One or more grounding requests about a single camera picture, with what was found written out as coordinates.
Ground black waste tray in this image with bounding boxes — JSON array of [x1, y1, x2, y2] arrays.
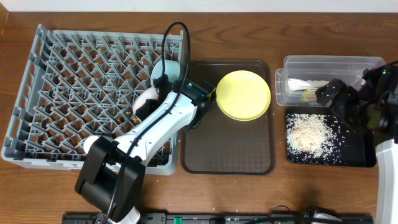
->
[[285, 107, 376, 167]]

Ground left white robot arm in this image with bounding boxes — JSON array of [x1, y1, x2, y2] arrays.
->
[[75, 80, 216, 223]]

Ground green orange snack wrapper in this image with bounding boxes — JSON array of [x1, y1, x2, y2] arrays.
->
[[300, 90, 317, 103]]

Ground left black cable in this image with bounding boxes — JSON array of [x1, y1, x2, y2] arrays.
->
[[99, 21, 191, 224]]

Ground grey plastic dish rack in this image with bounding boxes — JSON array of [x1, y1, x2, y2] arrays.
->
[[1, 25, 187, 170]]

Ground yellow plate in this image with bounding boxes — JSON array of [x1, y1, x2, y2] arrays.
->
[[216, 70, 271, 121]]

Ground pink plate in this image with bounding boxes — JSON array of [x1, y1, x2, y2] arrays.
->
[[132, 87, 159, 113]]

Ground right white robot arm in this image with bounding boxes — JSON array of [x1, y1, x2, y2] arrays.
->
[[315, 61, 397, 223]]

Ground light blue bowl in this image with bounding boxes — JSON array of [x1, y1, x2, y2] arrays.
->
[[150, 60, 180, 87]]

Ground dark brown serving tray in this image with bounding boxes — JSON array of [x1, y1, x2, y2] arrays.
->
[[181, 59, 275, 175]]

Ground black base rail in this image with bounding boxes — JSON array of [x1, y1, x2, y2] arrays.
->
[[61, 205, 374, 224]]

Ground white tissue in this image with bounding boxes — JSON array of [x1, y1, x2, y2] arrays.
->
[[287, 78, 328, 91]]

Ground clear plastic waste bin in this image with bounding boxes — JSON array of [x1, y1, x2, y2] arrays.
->
[[275, 55, 385, 107]]

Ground rice and food scraps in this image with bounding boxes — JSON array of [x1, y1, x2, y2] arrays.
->
[[286, 113, 342, 164]]

